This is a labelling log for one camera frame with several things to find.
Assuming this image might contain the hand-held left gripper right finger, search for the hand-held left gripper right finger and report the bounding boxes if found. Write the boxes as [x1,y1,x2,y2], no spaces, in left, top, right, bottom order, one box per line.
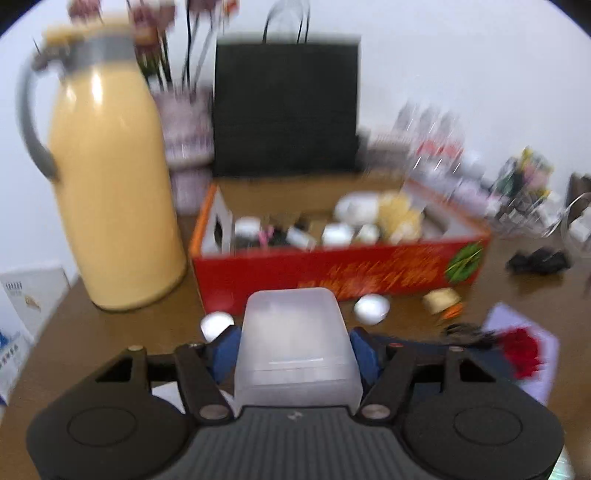
[349,328,504,422]

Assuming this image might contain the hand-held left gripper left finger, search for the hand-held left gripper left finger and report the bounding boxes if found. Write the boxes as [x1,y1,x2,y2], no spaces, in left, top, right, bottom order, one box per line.
[95,325,243,422]

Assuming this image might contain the translucent plastic box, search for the translucent plastic box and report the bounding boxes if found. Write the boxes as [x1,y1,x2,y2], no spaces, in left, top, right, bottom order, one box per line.
[235,287,365,415]

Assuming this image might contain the red cardboard box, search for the red cardboard box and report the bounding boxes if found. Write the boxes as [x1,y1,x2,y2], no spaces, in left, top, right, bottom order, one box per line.
[188,173,492,317]

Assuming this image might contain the white egg-shaped ball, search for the white egg-shaped ball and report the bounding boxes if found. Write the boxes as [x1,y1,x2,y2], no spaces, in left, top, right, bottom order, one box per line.
[355,294,391,323]
[201,312,234,341]

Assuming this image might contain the small yellow orange roll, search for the small yellow orange roll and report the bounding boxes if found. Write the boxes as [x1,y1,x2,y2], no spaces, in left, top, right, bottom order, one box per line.
[424,287,463,320]

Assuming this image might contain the white round jar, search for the white round jar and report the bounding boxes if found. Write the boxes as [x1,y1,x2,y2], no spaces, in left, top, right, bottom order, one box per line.
[321,223,356,248]

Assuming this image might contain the white round tin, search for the white round tin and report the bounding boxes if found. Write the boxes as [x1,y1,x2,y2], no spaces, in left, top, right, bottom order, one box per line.
[233,217,264,250]

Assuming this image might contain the yellow white plush toy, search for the yellow white plush toy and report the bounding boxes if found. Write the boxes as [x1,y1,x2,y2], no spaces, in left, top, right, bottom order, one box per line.
[335,191,426,244]

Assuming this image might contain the red rose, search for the red rose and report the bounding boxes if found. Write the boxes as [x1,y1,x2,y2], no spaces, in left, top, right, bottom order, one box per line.
[499,327,546,380]

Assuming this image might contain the black hair clip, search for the black hair clip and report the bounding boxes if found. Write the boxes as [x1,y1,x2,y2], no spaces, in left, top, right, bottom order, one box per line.
[505,248,573,277]

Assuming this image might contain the white printed box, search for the white printed box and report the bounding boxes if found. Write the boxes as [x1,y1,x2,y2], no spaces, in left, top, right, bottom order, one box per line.
[0,265,72,403]

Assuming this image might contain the yellow thermos jug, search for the yellow thermos jug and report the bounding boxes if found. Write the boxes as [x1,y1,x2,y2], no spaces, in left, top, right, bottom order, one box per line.
[16,25,188,311]

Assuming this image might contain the pink knitted vase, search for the pink knitted vase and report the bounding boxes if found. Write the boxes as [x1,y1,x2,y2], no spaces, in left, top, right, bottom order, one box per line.
[150,88,215,215]

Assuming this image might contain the colourful snack packet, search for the colourful snack packet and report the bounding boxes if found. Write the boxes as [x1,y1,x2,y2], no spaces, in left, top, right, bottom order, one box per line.
[501,148,554,206]

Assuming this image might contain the black paper bag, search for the black paper bag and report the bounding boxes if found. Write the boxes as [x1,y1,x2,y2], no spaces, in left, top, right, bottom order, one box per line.
[212,0,362,178]

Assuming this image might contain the brown bag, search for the brown bag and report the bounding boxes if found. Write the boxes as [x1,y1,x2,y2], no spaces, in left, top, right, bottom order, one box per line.
[568,173,591,213]

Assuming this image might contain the dried flower bouquet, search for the dried flower bouquet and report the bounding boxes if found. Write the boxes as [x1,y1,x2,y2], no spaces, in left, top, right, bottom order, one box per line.
[67,0,241,93]

